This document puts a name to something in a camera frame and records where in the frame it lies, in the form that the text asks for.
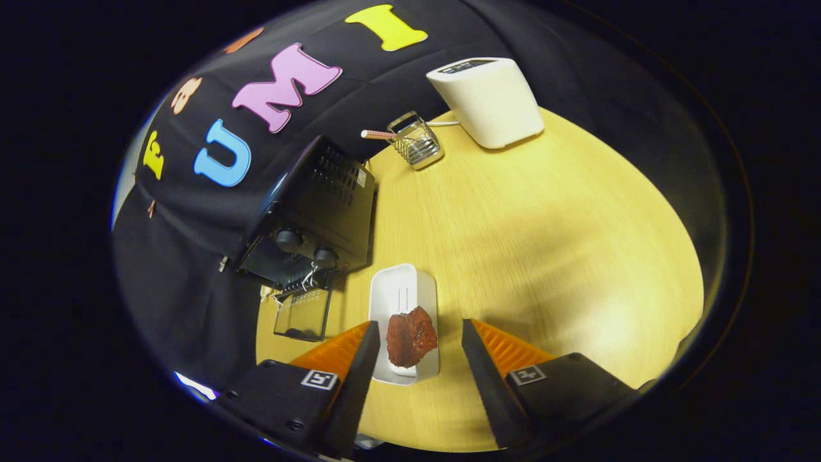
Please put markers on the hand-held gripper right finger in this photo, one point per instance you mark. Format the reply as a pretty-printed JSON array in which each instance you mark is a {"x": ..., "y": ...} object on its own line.
[{"x": 487, "y": 385}]

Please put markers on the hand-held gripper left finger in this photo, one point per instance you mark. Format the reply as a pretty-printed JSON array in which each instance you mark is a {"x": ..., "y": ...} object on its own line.
[{"x": 359, "y": 378}]

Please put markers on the red meat piece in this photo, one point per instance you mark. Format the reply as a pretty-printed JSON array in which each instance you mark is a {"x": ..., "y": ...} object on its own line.
[{"x": 410, "y": 337}]

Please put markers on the black toaster oven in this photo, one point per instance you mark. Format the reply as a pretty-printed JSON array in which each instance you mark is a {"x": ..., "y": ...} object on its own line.
[{"x": 333, "y": 192}]

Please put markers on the white pop-up toaster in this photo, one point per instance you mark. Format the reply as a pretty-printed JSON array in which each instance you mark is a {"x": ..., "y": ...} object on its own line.
[{"x": 494, "y": 102}]

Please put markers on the white rectangular plate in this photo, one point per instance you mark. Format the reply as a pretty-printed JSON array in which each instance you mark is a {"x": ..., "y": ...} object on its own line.
[{"x": 401, "y": 289}]

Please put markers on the black backdrop cloth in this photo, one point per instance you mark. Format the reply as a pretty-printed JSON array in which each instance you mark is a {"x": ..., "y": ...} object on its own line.
[{"x": 186, "y": 269}]

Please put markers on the pink striped straw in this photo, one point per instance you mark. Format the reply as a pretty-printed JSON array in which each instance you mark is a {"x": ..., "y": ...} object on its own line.
[{"x": 378, "y": 135}]

